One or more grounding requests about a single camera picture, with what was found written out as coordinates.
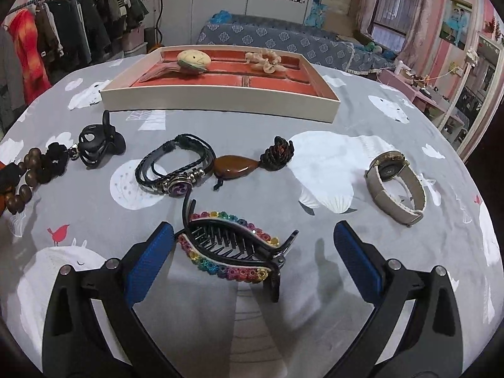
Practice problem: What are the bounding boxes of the window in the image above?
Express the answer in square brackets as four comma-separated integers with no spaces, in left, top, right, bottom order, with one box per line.
[370,0,419,53]

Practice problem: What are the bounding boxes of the pink desk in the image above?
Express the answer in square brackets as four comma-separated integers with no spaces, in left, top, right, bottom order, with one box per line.
[376,69,467,129]

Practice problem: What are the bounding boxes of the brown stone pendant with knot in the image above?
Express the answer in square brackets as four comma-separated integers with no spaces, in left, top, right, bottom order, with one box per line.
[213,136,296,191]

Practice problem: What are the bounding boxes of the pink curtain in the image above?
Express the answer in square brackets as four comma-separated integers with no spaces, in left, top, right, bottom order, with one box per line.
[356,0,436,58]

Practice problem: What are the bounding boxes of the black hair claw clip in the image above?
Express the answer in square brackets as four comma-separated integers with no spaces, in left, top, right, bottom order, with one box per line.
[77,110,127,170]

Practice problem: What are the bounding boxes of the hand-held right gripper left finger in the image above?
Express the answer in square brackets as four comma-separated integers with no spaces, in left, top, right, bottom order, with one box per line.
[41,221,186,378]

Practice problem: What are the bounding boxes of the wooden bead bracelet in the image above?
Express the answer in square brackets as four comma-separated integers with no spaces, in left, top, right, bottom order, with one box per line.
[6,147,44,215]

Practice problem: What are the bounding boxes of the garment steamer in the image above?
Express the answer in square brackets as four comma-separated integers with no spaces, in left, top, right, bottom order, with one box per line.
[146,0,167,54]

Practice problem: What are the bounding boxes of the stacked storage boxes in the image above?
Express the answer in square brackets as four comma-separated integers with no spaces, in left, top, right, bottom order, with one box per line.
[121,27,149,59]

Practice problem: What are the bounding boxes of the white jewelry tray red lining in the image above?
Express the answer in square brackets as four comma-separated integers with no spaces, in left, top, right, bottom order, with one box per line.
[99,45,341,124]

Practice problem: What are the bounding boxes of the blue patterned bedcover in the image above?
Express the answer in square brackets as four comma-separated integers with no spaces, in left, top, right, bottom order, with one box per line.
[197,13,398,75]

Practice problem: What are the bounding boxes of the row of hanging clothes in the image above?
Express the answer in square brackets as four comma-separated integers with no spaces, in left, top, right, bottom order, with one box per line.
[0,0,149,127]

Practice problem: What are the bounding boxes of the black scrunchie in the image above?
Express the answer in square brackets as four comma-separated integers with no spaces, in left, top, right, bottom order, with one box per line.
[37,142,72,185]

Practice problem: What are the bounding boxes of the doll face hair clip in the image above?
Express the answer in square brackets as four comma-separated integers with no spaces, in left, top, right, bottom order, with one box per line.
[140,50,211,83]

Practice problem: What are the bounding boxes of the beige flower hair accessory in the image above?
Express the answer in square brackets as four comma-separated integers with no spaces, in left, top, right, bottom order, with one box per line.
[245,50,286,75]

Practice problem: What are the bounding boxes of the wall poster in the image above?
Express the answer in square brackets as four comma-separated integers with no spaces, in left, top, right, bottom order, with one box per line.
[441,0,473,50]

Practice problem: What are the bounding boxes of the beige strap wristwatch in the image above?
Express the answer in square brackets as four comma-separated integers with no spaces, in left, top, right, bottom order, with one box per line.
[364,151,428,227]

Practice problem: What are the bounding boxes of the rainbow beaded hair claw clip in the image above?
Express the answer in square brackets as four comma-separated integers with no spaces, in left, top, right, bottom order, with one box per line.
[176,196,300,304]

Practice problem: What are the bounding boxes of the black braided leather bracelet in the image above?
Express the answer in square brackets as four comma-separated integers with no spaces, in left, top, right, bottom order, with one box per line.
[135,134,216,198]

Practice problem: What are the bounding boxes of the white framed mirror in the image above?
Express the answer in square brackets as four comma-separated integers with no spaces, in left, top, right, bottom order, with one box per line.
[437,31,504,162]

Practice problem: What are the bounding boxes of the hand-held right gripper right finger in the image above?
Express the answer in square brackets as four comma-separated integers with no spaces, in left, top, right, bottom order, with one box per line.
[327,220,463,378]

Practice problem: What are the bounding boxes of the grey printed bedsheet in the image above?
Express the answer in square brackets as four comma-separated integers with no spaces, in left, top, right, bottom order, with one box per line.
[0,57,502,378]

